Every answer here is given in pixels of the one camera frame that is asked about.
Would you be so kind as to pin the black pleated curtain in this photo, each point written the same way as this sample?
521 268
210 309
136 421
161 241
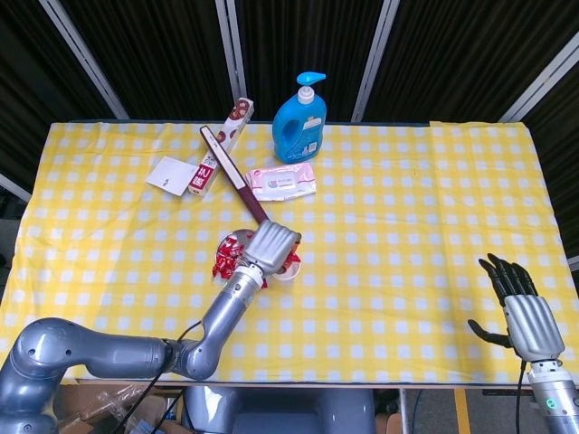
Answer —
452 59

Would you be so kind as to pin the white paper card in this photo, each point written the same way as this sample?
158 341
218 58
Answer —
169 176

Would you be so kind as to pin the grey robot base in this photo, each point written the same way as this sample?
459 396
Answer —
280 411

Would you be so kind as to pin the long maroon box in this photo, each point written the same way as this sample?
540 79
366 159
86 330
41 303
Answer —
235 178

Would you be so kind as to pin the pink wet wipes pack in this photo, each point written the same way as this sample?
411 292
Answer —
280 183

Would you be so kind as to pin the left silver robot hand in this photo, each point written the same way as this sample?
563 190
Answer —
271 246

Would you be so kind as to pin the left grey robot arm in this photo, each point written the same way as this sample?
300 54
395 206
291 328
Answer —
113 352

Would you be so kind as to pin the round silver metal plate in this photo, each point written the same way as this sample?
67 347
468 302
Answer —
242 234

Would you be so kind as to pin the blue detergent pump bottle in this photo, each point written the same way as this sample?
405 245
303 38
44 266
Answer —
289 149

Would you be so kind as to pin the white paper cup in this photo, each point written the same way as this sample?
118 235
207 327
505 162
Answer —
289 273

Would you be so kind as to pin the yellow white checked tablecloth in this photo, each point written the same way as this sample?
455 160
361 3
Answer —
384 226

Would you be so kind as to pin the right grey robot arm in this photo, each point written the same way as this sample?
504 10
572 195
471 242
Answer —
558 407

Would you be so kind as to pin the white metal frame post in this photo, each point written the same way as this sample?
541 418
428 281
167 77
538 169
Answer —
574 263
375 59
16 187
543 88
85 59
232 45

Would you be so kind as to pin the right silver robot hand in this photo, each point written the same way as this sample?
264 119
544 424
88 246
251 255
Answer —
534 325

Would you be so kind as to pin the brown cardboard box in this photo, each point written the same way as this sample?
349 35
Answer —
90 402

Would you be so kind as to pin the white metal table leg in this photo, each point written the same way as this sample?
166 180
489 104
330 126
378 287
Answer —
403 411

